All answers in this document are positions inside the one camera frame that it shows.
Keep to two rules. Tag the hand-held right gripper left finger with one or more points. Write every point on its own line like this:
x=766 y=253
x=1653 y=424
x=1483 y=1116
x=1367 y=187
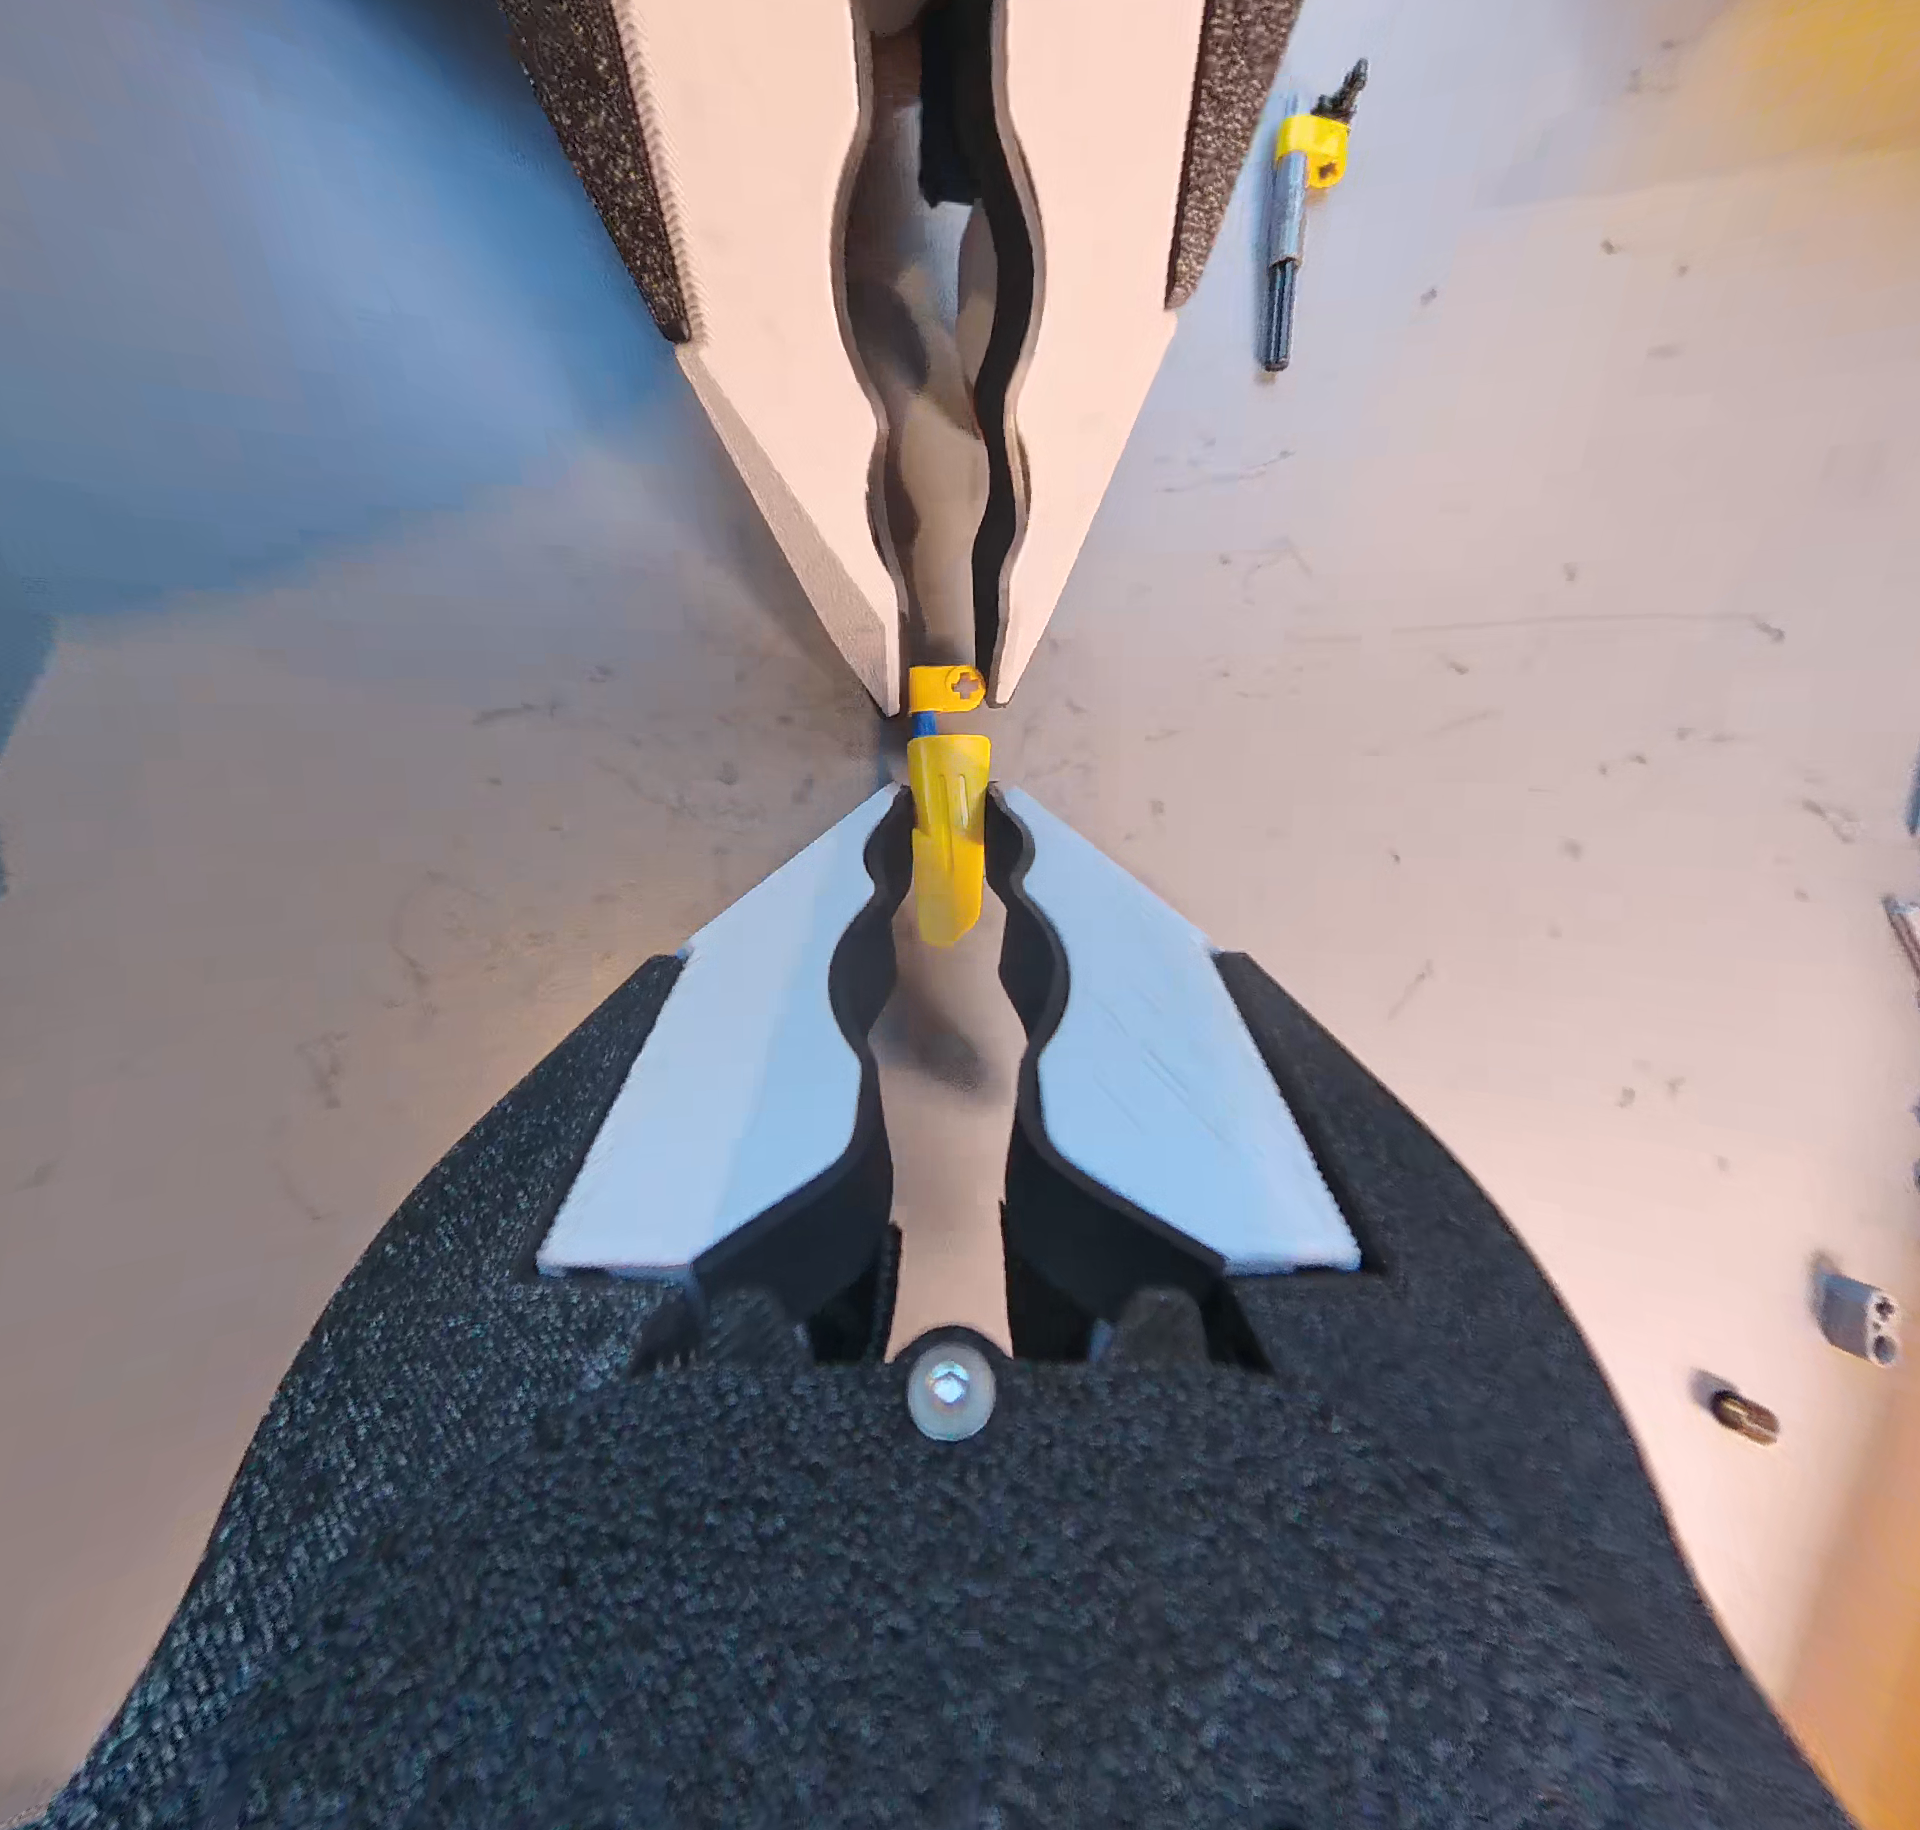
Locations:
x=720 y=1111

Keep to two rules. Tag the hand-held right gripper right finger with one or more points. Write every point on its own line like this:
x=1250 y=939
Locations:
x=1186 y=1111

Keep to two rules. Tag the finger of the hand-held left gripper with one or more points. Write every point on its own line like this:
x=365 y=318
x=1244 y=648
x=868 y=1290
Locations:
x=1095 y=136
x=751 y=136

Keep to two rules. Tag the yellow two-hole brick piece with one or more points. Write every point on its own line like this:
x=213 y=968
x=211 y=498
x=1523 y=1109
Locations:
x=1302 y=169
x=1311 y=136

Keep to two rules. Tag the grey axle pin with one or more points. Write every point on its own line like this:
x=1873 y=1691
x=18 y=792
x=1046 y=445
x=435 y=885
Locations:
x=1280 y=286

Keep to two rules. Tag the black angled connector piece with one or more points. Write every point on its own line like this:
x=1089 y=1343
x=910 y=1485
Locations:
x=1343 y=90

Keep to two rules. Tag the yellow curved claw piece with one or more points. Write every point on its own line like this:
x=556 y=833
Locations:
x=948 y=855

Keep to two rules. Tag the yellow teardrop brick piece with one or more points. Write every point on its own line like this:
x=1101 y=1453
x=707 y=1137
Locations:
x=936 y=687

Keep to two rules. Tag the grey desk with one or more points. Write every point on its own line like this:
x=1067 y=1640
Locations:
x=1501 y=661

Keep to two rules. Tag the grey connector piece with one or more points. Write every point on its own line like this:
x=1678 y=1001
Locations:
x=1860 y=1313

